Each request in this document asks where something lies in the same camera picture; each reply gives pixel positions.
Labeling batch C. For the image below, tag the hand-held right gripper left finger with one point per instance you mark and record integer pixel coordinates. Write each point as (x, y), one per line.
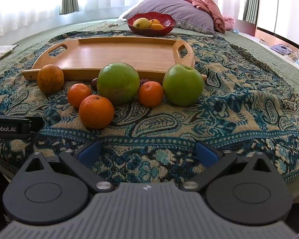
(89, 153)

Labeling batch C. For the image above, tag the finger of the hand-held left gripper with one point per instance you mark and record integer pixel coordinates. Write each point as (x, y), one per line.
(36, 124)

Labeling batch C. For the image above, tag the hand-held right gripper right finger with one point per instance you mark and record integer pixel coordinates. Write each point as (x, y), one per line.
(206, 153)

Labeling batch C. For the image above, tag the large orange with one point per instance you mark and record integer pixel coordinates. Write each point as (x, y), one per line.
(96, 112)

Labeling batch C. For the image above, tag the brownish orange round fruit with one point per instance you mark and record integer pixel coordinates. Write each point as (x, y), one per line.
(50, 79)

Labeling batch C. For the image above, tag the small tangerine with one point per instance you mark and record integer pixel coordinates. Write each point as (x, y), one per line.
(78, 95)

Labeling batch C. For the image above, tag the dark red date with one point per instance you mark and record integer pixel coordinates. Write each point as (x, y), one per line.
(144, 81)
(94, 83)

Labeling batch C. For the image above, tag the green apple with stem dent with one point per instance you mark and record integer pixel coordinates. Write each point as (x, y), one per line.
(183, 85)

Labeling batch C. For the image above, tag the round green apple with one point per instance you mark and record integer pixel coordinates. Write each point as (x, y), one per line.
(118, 83)

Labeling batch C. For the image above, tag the teal paisley woven blanket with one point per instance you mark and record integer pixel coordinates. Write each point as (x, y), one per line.
(189, 129)

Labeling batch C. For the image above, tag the green quilted bedspread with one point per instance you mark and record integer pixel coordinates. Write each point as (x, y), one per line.
(64, 28)

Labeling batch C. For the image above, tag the floral patterned pillow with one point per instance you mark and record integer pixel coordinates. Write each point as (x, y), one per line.
(194, 26)

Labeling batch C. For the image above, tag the lavender cloth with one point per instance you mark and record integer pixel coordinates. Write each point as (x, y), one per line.
(281, 48)

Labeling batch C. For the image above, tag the orange in bowl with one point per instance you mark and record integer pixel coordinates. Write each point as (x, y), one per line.
(156, 26)
(155, 21)

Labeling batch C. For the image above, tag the red scalloped bowl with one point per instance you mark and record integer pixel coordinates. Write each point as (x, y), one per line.
(152, 23)

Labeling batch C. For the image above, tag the purple pillow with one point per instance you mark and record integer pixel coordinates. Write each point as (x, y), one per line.
(179, 11)

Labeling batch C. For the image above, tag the pink crumpled blanket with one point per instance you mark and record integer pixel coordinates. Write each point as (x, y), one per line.
(206, 3)

